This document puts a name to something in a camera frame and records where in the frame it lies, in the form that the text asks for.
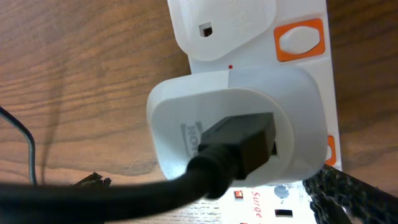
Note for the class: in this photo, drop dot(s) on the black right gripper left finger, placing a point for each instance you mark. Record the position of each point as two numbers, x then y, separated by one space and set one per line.
95 181

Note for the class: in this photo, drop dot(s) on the white power strip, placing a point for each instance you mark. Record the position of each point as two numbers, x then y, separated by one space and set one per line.
298 36

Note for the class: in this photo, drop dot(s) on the white travel adapter plug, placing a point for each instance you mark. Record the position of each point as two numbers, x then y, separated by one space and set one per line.
207 30

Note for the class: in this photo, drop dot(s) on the white USB wall charger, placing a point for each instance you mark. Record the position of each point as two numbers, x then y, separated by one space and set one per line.
273 117

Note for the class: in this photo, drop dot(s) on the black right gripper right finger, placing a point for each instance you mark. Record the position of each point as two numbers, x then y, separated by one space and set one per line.
335 195

